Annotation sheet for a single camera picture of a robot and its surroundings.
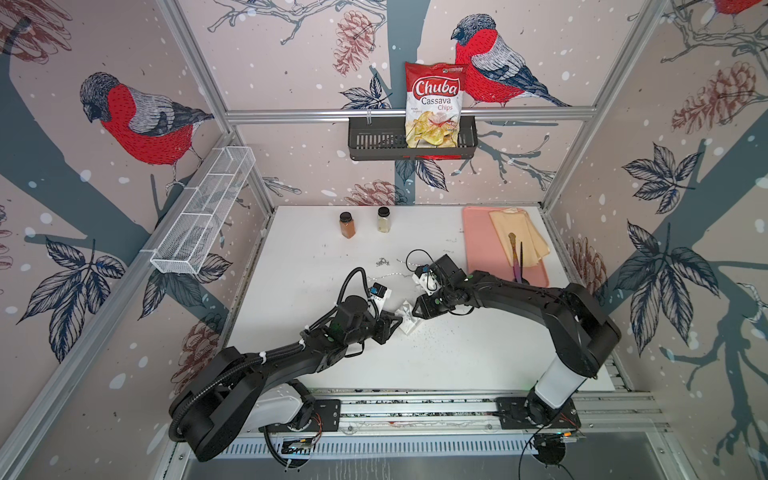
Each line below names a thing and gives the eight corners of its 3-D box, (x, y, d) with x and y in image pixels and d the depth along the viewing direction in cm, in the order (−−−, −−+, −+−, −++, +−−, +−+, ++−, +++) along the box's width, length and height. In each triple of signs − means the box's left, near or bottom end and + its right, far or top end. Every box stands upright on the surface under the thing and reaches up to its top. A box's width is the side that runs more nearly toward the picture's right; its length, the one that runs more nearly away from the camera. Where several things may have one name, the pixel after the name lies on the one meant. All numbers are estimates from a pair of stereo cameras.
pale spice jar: (378, 233, 114) (377, 217, 107) (378, 223, 118) (377, 206, 110) (390, 233, 114) (390, 217, 107) (390, 223, 118) (390, 206, 110)
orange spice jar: (342, 238, 114) (339, 222, 106) (344, 227, 117) (340, 211, 110) (354, 238, 114) (352, 222, 106) (356, 227, 117) (353, 211, 110)
